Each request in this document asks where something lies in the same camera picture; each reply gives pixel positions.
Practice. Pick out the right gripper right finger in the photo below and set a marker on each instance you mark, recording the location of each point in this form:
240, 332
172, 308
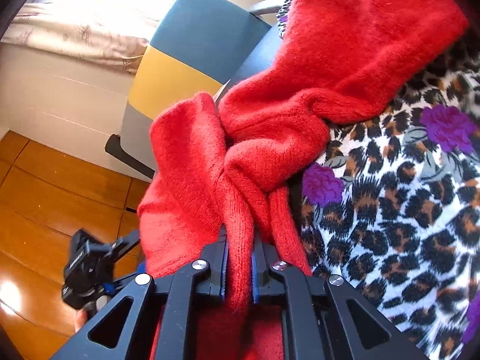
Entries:
324, 318

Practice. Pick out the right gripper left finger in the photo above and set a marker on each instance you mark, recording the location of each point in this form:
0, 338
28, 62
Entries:
150, 317

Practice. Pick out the red knit sweater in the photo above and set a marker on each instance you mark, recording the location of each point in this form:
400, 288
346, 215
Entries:
226, 165

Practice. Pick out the person's left hand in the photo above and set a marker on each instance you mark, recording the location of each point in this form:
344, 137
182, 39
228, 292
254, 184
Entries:
84, 316

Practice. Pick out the wooden wardrobe doors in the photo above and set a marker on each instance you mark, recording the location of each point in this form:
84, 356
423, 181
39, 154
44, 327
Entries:
46, 196

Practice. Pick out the leopard floral print garment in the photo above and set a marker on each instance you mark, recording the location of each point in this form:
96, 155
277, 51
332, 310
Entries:
392, 205

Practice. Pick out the patterned beige curtain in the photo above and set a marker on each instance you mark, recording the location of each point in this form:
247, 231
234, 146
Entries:
105, 36

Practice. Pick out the grey yellow blue armchair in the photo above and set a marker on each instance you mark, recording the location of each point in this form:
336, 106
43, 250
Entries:
197, 47

